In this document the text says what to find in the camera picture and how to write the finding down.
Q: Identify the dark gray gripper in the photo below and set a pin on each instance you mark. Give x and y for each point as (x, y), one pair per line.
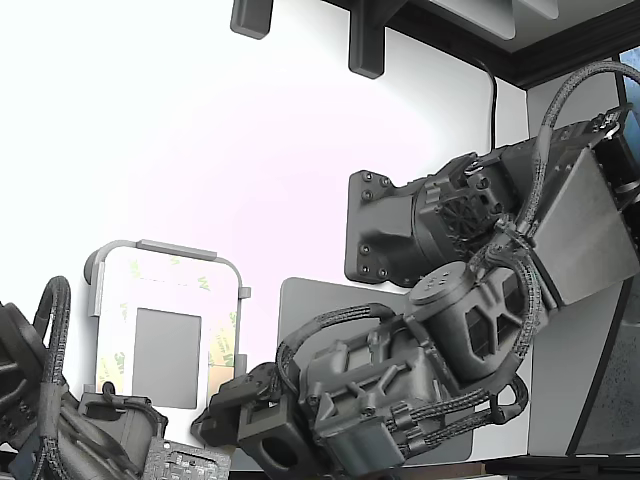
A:
(272, 395)
(135, 425)

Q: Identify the green-printed adhesive tape strip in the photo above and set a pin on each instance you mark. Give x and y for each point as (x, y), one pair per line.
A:
(217, 375)
(222, 345)
(170, 275)
(112, 350)

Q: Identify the idle dark gray robot arm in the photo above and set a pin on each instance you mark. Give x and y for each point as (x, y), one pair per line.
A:
(15, 350)

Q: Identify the white panel with cutout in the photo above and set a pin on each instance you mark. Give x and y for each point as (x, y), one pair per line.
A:
(114, 277)

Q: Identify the gray rectangular mat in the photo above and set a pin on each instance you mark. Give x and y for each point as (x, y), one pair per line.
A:
(320, 305)

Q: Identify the light gray fixture tray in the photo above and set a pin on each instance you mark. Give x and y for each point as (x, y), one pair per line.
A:
(170, 247)

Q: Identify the black slanted stand pole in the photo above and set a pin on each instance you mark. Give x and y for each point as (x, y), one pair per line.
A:
(597, 375)

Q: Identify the large light gray panel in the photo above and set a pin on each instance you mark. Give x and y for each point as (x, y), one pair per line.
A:
(480, 12)

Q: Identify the small light gray panel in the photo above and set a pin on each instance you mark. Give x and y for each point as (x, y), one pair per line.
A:
(540, 6)

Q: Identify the blue speckled panel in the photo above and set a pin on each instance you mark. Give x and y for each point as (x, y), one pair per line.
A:
(631, 57)

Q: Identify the gray camera circuit board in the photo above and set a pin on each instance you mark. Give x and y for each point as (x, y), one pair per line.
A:
(170, 465)

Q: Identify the tall black bracket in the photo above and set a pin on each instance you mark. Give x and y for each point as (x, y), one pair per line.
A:
(366, 45)

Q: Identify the small black bracket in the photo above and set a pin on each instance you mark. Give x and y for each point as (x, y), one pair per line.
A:
(250, 17)

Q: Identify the black frame beam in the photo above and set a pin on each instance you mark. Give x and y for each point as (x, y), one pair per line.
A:
(450, 35)

